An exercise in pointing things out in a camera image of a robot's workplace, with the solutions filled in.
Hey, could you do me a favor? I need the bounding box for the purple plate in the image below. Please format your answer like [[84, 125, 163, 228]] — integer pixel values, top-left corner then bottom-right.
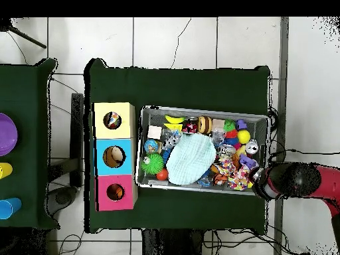
[[0, 112, 19, 157]]

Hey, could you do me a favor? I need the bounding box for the multicolour patterned cloth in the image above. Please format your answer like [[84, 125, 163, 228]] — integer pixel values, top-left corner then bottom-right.
[[214, 156, 255, 192]]

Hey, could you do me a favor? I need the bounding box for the dark green tablecloth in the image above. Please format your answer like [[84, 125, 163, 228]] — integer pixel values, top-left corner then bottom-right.
[[84, 58, 272, 234]]

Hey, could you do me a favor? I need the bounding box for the wooden box with three holes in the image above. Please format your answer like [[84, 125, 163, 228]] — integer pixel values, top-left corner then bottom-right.
[[92, 102, 139, 213]]

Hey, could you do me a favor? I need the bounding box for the red ball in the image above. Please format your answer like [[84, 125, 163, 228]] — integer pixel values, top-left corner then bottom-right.
[[156, 167, 169, 181]]

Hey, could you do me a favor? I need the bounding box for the colourful polka dot cloth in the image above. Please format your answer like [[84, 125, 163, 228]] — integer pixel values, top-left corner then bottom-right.
[[106, 112, 121, 129]]

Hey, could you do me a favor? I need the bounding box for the green spiky ball with eyes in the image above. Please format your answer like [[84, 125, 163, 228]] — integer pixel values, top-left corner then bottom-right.
[[140, 153, 165, 176]]

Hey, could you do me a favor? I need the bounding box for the yellow cheese wedge toy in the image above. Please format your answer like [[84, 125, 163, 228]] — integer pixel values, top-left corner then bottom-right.
[[163, 123, 185, 132]]

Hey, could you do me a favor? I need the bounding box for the plain wooden block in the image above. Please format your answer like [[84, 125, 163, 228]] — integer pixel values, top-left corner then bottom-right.
[[148, 126, 163, 140]]

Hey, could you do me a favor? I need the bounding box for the dark green side table cloth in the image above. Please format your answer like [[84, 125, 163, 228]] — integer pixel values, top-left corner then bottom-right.
[[0, 58, 59, 230]]

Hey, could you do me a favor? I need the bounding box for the mint green muslin cloth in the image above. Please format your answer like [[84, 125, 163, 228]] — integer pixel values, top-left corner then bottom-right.
[[166, 132, 218, 186]]

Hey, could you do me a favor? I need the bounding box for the black tripod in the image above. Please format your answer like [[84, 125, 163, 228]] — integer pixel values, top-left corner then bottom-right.
[[0, 18, 48, 50]]

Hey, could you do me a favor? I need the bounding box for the blue cup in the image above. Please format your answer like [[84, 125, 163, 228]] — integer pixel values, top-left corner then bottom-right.
[[0, 197, 23, 220]]

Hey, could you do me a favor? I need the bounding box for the clear mesh bin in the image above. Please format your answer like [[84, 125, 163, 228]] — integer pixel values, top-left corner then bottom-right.
[[135, 106, 269, 197]]

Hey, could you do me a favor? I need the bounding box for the blue globe ball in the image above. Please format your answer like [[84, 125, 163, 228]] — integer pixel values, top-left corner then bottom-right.
[[144, 139, 160, 155]]

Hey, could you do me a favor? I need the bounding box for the yellow cup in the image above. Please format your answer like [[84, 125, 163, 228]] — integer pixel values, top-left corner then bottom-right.
[[0, 162, 14, 180]]

